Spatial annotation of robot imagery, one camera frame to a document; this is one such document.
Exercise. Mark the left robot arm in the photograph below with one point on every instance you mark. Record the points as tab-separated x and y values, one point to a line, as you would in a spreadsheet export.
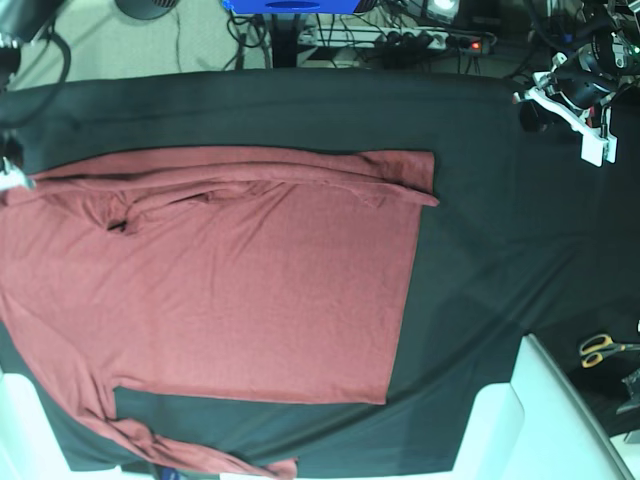
603	29

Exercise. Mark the black round stand base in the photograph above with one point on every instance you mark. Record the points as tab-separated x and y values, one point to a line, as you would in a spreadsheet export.
146	10

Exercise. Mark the blue plastic box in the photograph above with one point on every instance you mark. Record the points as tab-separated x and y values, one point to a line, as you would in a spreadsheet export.
249	7

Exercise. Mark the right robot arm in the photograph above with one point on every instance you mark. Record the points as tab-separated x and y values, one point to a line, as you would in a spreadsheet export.
23	23

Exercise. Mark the white foam block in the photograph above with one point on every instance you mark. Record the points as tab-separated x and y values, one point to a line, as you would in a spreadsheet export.
537	426

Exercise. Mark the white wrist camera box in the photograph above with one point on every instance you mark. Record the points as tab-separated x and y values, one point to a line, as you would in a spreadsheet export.
597	151

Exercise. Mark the yellow-handled scissors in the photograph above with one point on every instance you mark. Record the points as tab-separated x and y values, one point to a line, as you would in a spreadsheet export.
601	346

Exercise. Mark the small black metal part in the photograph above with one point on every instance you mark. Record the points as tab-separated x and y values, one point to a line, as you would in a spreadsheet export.
631	383

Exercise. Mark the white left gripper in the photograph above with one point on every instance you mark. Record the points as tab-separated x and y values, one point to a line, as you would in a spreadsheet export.
576	89

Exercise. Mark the red long-sleeve T-shirt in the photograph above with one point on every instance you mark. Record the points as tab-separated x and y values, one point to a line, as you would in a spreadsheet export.
241	273

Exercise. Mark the white power strip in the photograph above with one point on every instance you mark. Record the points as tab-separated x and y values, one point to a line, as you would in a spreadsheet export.
429	38

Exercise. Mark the black table leg post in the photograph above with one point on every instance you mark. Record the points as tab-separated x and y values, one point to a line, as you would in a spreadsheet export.
284	34

